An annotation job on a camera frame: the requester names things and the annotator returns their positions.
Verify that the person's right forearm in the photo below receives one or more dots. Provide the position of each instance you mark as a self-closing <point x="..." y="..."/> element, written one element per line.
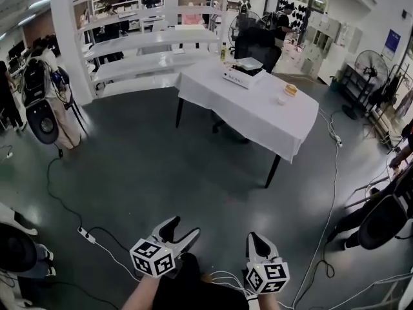
<point x="268" y="302"/>

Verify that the black-legged table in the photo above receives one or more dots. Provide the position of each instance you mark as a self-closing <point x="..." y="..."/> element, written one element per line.
<point x="272" y="171"/>

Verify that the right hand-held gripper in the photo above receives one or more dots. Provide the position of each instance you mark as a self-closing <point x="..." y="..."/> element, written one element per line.
<point x="267" y="276"/>

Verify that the person's left forearm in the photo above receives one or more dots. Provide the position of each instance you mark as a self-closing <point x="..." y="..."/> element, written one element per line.
<point x="139" y="294"/>

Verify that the black standing fan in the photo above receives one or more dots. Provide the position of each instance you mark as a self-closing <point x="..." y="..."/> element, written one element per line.
<point x="243" y="27"/>
<point x="368" y="71"/>

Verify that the blue wall poster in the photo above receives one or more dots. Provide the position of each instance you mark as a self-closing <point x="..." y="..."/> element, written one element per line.
<point x="392" y="44"/>

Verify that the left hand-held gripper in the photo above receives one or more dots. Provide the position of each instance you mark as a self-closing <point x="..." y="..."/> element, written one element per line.
<point x="151" y="257"/>

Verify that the white square frying pan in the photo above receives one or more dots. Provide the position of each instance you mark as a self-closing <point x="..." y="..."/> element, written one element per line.
<point x="250" y="64"/>

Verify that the white portable stove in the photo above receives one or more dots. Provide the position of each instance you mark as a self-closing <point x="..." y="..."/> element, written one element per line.
<point x="242" y="77"/>

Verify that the white shelving unit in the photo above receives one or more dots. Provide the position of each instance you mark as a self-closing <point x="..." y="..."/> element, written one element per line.
<point x="145" y="44"/>

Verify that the white power strip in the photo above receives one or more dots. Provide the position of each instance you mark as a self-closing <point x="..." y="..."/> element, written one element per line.
<point x="86" y="233"/>
<point x="337" y="139"/>

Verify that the person's black clothing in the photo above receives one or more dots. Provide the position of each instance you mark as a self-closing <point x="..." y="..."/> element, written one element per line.
<point x="197" y="289"/>

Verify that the clothes rack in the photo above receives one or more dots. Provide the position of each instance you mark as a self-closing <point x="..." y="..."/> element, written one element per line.
<point x="397" y="99"/>

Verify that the plate of orange food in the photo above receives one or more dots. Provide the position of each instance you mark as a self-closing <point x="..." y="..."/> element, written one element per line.
<point x="290" y="89"/>

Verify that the black and white backpack rig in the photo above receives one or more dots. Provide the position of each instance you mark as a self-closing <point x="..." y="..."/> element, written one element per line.
<point x="38" y="105"/>

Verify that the white tablecloth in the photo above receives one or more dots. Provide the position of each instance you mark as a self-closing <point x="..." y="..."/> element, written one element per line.
<point x="245" y="108"/>

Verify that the yellow bottle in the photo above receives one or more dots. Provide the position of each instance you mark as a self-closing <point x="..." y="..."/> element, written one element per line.
<point x="223" y="51"/>

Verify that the white locker cabinet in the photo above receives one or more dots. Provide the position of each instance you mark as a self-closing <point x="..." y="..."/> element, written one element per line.
<point x="321" y="44"/>

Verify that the black office chair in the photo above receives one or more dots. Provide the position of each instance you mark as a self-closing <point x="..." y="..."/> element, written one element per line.
<point x="255" y="47"/>

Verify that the small white bowl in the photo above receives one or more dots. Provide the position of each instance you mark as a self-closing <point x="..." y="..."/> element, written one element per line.
<point x="281" y="100"/>

